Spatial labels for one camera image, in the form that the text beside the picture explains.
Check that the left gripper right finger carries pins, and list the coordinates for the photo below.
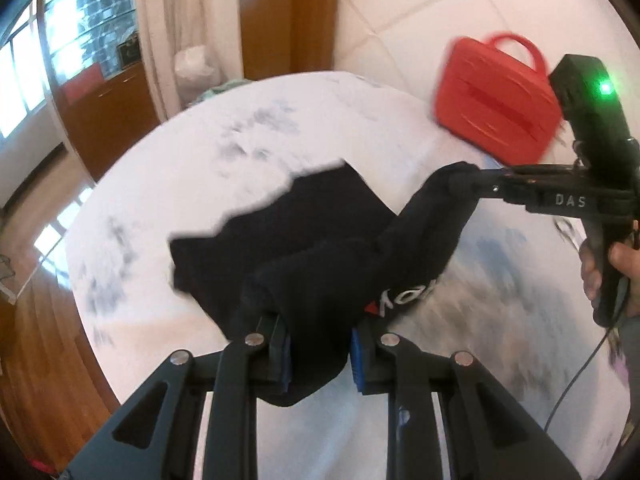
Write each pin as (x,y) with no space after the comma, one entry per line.
(449,418)

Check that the black printed t-shirt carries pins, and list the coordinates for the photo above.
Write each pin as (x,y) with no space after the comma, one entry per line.
(318,256)

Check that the red small suitcase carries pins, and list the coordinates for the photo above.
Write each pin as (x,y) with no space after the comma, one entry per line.
(496,95)

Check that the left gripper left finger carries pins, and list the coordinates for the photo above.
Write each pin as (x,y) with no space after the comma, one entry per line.
(195,416)

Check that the wooden cabinet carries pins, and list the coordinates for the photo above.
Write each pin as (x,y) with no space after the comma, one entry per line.
(104,118)

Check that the white plastic bag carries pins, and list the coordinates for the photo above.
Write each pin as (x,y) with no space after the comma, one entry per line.
(196,70)

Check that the person's right hand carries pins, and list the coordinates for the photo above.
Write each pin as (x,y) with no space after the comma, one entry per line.
(625,259)

